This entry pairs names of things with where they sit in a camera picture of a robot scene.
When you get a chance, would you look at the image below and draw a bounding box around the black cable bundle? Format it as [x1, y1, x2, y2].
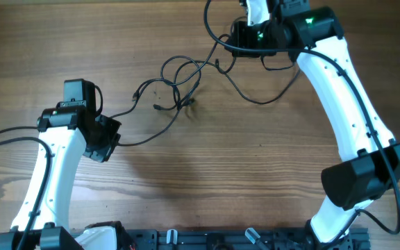
[109, 33, 303, 147]

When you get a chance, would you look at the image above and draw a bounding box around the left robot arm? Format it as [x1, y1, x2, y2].
[0, 78, 131, 249]

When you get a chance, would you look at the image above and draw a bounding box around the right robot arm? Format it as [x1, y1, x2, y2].
[226, 0, 400, 249]

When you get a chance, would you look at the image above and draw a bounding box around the left camera cable black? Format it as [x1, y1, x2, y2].
[0, 141, 38, 232]

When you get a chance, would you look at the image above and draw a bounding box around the camera cable black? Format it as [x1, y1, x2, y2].
[0, 141, 38, 232]
[203, 0, 400, 250]

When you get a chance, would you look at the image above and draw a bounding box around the right camera cable black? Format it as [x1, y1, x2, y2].
[203, 0, 400, 250]

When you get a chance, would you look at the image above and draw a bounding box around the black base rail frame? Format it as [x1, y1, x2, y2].
[116, 227, 371, 250]

